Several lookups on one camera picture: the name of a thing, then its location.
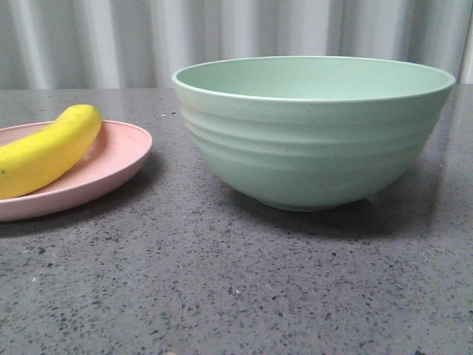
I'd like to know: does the yellow banana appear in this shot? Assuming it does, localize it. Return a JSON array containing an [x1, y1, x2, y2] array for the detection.
[[1, 104, 102, 199]]

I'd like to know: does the green ribbed bowl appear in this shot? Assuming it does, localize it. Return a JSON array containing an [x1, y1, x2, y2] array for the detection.
[[172, 55, 455, 211]]

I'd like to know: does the pink plate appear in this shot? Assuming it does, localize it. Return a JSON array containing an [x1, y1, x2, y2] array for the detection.
[[1, 120, 152, 222]]

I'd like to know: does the white corrugated curtain backdrop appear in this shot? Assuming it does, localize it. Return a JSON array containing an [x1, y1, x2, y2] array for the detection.
[[1, 1, 472, 89]]

